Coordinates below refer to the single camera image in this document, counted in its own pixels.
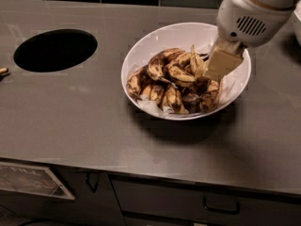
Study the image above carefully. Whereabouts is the spotted banana far left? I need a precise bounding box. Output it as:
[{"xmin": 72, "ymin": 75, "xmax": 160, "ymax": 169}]
[{"xmin": 126, "ymin": 66, "xmax": 151, "ymax": 100}]

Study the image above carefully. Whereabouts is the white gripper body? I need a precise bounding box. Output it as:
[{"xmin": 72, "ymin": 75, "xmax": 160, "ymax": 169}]
[{"xmin": 217, "ymin": 0, "xmax": 296, "ymax": 47}]

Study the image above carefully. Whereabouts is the spotted banana lower middle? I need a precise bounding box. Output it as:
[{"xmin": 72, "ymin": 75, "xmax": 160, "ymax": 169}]
[{"xmin": 160, "ymin": 86, "xmax": 185, "ymax": 114}]

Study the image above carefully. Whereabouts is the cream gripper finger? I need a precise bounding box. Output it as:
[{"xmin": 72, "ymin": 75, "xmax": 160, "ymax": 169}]
[
  {"xmin": 209, "ymin": 36, "xmax": 239, "ymax": 58},
  {"xmin": 203, "ymin": 47, "xmax": 244, "ymax": 81}
]

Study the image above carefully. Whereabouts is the dark spotted banana top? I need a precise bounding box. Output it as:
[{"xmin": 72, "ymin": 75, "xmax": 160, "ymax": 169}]
[{"xmin": 147, "ymin": 48, "xmax": 183, "ymax": 81}]

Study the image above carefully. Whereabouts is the spotted banana lower right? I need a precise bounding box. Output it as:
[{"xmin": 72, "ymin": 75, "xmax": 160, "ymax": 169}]
[{"xmin": 199, "ymin": 80, "xmax": 221, "ymax": 113}]

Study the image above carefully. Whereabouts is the black cabinet door handle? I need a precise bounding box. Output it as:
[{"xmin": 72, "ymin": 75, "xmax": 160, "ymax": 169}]
[{"xmin": 85, "ymin": 172, "xmax": 99, "ymax": 193}]

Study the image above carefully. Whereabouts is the white paper bowl liner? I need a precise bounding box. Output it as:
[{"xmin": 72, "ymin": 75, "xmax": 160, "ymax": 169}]
[{"xmin": 134, "ymin": 35, "xmax": 237, "ymax": 119}]

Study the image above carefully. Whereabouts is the white bowl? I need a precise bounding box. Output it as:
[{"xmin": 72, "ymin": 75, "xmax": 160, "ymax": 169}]
[{"xmin": 121, "ymin": 23, "xmax": 252, "ymax": 121}]

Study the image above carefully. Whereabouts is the grey cabinet drawer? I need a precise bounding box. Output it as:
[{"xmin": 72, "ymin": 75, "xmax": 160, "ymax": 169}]
[{"xmin": 111, "ymin": 176, "xmax": 301, "ymax": 226}]

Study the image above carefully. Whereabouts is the black drawer handle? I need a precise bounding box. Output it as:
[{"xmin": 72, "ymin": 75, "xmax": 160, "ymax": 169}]
[{"xmin": 202, "ymin": 197, "xmax": 241, "ymax": 215}]

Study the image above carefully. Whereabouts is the yellow banana with long stem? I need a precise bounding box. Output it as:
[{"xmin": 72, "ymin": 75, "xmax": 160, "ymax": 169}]
[{"xmin": 190, "ymin": 46, "xmax": 206, "ymax": 77}]

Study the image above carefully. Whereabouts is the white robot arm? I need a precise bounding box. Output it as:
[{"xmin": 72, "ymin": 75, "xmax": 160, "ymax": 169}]
[{"xmin": 203, "ymin": 0, "xmax": 299, "ymax": 81}]

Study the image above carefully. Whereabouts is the spotted banana centre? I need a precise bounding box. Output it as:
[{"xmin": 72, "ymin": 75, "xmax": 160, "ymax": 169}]
[{"xmin": 167, "ymin": 62, "xmax": 196, "ymax": 88}]

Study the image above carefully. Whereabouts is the brass object at left edge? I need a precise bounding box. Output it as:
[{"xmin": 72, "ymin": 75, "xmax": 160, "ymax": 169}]
[{"xmin": 0, "ymin": 68, "xmax": 8, "ymax": 77}]

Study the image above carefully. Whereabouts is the round black counter hole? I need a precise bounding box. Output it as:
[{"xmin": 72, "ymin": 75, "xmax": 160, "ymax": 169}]
[{"xmin": 13, "ymin": 29, "xmax": 98, "ymax": 73}]

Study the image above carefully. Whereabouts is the dark round banana end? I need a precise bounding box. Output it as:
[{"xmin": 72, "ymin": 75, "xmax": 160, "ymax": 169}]
[{"xmin": 182, "ymin": 92, "xmax": 200, "ymax": 114}]

